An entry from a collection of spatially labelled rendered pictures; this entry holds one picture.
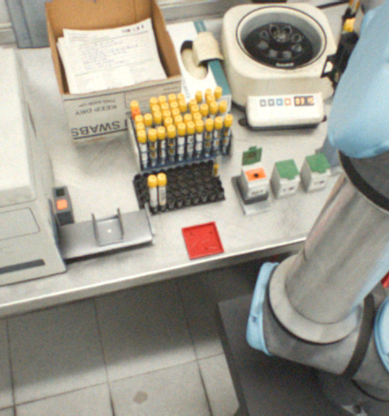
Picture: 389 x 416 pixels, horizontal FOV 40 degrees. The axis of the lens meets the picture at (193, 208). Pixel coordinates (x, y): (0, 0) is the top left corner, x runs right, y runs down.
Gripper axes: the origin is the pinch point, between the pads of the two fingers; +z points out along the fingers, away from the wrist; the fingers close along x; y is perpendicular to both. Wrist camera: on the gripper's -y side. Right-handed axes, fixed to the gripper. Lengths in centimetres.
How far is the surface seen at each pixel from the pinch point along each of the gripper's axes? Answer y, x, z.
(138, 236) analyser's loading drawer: 44.4, 5.2, 11.1
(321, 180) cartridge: 6.4, 5.7, 11.3
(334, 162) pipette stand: 1.0, 2.0, 12.3
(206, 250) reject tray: 32.8, 10.7, 14.9
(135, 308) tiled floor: 44, -16, 103
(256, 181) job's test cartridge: 20.2, 3.5, 7.8
